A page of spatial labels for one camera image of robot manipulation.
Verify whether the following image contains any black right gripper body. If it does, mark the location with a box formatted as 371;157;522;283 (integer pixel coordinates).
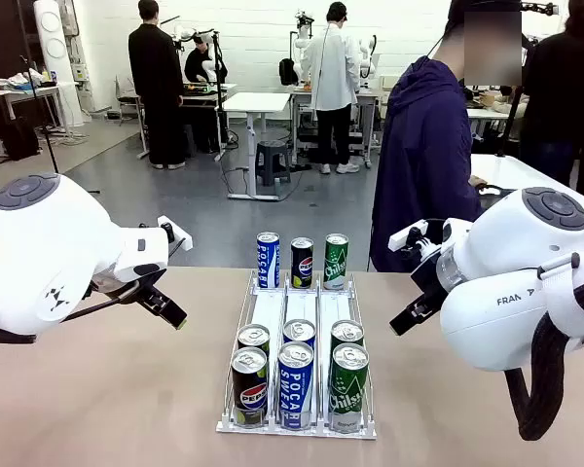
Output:
410;256;450;305

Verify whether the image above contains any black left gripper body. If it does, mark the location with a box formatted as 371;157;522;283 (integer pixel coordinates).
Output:
91;274;153;304

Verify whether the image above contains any green Chilsung cider can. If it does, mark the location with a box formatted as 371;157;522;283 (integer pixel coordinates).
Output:
323;233;350;292
329;342;370;433
329;319;365;351

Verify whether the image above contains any person's right forearm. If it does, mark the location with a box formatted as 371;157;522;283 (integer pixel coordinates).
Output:
432;145;473;191

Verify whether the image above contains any person in purple jacket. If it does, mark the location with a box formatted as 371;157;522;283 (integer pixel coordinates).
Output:
369;0;525;273

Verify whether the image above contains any person in black clothes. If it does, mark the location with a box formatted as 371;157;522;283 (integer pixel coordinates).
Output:
520;0;584;198

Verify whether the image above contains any person in white shirt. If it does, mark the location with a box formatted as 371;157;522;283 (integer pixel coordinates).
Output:
301;1;361;175

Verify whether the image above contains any dark-haired person at bench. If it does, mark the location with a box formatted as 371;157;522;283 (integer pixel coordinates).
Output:
183;41;229;85

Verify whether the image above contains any black Pepsi can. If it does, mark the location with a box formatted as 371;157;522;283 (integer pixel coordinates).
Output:
290;236;315;290
230;346;269;429
237;323;272;356

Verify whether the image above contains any blue Pocari Sweat can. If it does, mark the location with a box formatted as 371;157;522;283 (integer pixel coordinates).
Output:
276;341;315;432
281;318;317;350
256;231;281;289

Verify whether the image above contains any white can dispenser rack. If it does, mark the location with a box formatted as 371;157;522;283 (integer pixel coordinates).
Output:
215;269;379;442

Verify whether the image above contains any large white table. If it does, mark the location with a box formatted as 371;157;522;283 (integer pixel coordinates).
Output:
469;154;580;196

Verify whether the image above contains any black microphone stand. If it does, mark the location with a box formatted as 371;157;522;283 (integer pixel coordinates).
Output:
18;55;101;196

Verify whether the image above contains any dark plastic stool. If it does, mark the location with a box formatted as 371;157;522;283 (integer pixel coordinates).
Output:
254;139;293;188

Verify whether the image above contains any black bag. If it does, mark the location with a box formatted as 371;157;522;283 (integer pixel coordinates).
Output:
2;116;43;162

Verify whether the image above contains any black tripod pole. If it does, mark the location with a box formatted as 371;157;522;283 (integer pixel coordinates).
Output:
495;87;523;158

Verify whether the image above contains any white workbench table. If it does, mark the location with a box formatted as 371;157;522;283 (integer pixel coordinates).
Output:
289;86;383;169

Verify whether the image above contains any standing man in black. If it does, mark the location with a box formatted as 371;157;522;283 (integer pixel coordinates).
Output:
128;0;186;170

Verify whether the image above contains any small white standing desk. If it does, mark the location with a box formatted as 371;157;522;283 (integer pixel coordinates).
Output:
220;90;293;201

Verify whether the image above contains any cluttered white desk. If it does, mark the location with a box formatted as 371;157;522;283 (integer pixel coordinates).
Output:
0;80;79;157

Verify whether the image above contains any white tower air conditioner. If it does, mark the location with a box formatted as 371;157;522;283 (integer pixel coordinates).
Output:
32;0;87;127

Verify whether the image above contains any black backpack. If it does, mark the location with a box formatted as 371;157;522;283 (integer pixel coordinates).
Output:
278;57;301;88

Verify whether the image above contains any thin black cable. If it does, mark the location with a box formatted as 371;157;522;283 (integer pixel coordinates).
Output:
60;290;145;323

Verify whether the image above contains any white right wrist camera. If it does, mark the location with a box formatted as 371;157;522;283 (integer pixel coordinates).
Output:
387;218;430;252

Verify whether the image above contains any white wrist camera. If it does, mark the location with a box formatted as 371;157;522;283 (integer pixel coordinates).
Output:
156;215;195;252
387;218;430;252

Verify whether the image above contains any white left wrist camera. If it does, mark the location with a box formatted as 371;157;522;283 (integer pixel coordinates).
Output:
156;215;195;252

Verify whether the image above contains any black camera tripod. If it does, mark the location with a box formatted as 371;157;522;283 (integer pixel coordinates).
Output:
212;29;233;162

